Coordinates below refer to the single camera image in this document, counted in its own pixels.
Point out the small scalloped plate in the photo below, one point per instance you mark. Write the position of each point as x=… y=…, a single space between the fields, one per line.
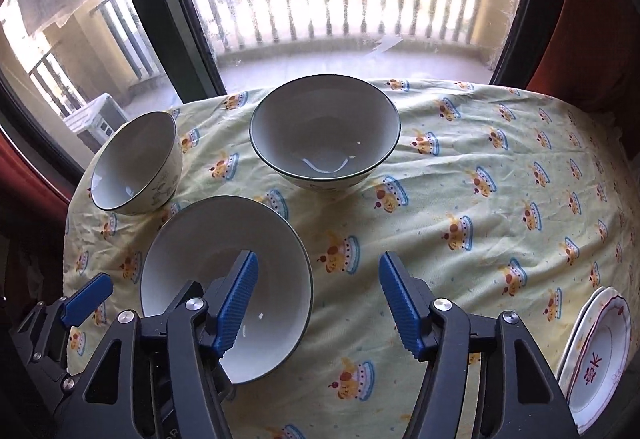
x=600 y=359

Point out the ribbed rim flower plate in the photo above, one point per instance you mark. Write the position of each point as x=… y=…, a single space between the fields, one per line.
x=589 y=319

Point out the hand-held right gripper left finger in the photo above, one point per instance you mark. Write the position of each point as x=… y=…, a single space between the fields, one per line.
x=237 y=304

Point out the yellow printed tablecloth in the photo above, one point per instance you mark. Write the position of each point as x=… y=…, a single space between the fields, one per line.
x=450 y=179

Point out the grey floral ceramic bowl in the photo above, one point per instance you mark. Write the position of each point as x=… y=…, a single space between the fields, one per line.
x=325 y=129
x=130 y=159
x=200 y=239

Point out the large scalloped flower plate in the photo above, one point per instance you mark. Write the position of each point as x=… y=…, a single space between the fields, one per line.
x=561 y=359

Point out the white outdoor appliance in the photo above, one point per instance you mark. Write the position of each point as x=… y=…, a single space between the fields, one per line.
x=97 y=116

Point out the red curtain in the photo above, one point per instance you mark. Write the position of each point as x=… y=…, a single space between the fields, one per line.
x=590 y=19
x=25 y=174

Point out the balcony railing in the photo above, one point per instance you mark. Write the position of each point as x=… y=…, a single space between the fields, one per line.
x=327 y=9

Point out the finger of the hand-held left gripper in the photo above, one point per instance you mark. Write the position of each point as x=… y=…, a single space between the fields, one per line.
x=87 y=299
x=62 y=384

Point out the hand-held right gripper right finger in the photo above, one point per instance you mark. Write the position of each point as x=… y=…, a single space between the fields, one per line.
x=400 y=309

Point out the black window frame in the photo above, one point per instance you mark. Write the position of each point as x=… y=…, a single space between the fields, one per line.
x=165 y=9

